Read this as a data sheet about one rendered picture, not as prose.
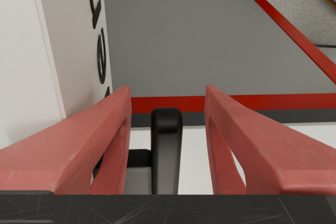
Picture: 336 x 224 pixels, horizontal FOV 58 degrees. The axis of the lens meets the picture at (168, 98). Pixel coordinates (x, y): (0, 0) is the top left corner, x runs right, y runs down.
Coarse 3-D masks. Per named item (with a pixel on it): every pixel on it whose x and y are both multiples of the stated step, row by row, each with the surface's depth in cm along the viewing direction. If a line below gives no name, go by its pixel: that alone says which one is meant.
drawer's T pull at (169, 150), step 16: (160, 112) 11; (176, 112) 11; (160, 128) 11; (176, 128) 11; (160, 144) 11; (176, 144) 11; (128, 160) 12; (144, 160) 12; (160, 160) 12; (176, 160) 12; (128, 176) 12; (144, 176) 12; (160, 176) 12; (176, 176) 13; (128, 192) 13; (144, 192) 13; (160, 192) 13; (176, 192) 13
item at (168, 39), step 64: (128, 0) 68; (192, 0) 70; (256, 0) 70; (128, 64) 44; (192, 64) 45; (256, 64) 46; (320, 64) 46; (192, 128) 32; (320, 128) 33; (192, 192) 37
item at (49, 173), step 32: (128, 96) 12; (64, 128) 8; (96, 128) 8; (128, 128) 12; (0, 160) 6; (32, 160) 6; (64, 160) 6; (96, 160) 8; (0, 192) 5; (32, 192) 5; (64, 192) 6; (96, 192) 10
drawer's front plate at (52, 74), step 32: (0, 0) 6; (32, 0) 6; (64, 0) 9; (96, 0) 15; (0, 32) 7; (32, 32) 7; (64, 32) 8; (96, 32) 14; (0, 64) 7; (32, 64) 7; (64, 64) 8; (96, 64) 14; (0, 96) 8; (32, 96) 8; (64, 96) 8; (96, 96) 14; (32, 128) 8
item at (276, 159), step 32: (224, 96) 11; (224, 128) 9; (256, 128) 7; (288, 128) 7; (224, 160) 11; (256, 160) 6; (288, 160) 6; (320, 160) 6; (224, 192) 10; (256, 192) 6; (288, 192) 5; (320, 192) 5
